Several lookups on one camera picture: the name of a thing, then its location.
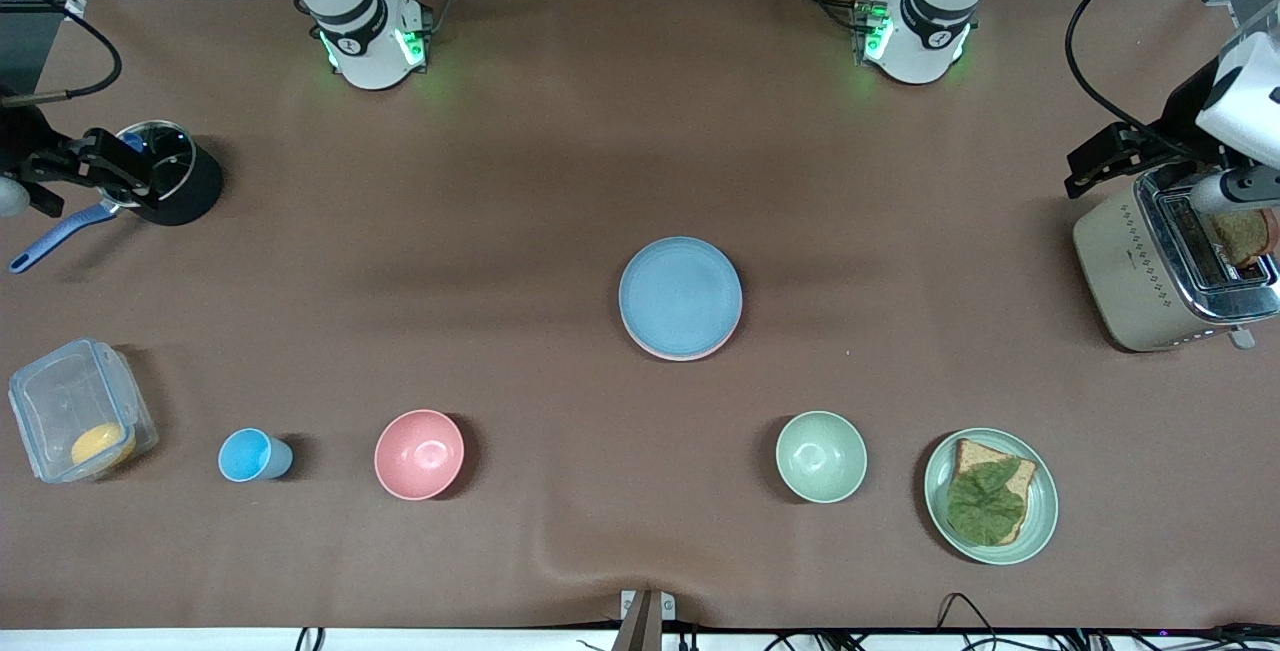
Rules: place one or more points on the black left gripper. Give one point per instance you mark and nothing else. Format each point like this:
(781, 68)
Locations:
(1172, 127)

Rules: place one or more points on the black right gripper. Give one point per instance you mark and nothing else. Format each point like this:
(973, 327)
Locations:
(20, 143)

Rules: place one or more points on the blue plate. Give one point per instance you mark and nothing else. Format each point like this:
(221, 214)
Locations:
(680, 293)

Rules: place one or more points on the pink plate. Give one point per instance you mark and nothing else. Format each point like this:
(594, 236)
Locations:
(672, 359)

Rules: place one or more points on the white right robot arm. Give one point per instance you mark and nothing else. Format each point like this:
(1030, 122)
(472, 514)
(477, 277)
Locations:
(365, 21)

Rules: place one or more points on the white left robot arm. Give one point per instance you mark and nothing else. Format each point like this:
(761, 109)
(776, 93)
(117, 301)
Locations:
(925, 16)

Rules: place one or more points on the beige and chrome toaster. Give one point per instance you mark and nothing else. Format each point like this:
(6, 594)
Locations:
(1130, 271)

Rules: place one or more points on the brown toast slice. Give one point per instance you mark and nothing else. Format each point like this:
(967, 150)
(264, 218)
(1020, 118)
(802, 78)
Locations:
(1245, 239)

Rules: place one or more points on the clear plastic container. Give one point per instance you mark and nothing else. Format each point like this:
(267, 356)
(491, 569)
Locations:
(60, 396)

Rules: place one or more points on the yellow round food item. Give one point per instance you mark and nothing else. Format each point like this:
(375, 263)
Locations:
(100, 446)

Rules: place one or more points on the bread slice under lettuce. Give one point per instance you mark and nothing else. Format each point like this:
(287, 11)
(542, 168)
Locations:
(1005, 459)

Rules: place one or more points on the blue cup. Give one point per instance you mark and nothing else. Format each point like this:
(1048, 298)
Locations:
(250, 455)

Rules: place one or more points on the green plate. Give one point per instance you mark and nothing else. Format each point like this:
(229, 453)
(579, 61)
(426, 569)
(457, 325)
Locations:
(1040, 511)

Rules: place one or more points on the green lettuce leaf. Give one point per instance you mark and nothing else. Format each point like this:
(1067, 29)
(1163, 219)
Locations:
(985, 506)

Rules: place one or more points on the green bowl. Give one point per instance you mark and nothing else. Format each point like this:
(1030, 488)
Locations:
(821, 456)

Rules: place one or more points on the pink bowl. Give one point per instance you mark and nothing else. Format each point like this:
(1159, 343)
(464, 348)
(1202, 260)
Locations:
(419, 454)

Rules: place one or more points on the brown table cover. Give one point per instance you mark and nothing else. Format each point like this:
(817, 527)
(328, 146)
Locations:
(600, 131)

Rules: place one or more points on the metal table edge bracket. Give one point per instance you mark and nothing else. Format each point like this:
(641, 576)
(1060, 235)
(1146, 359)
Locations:
(647, 616)

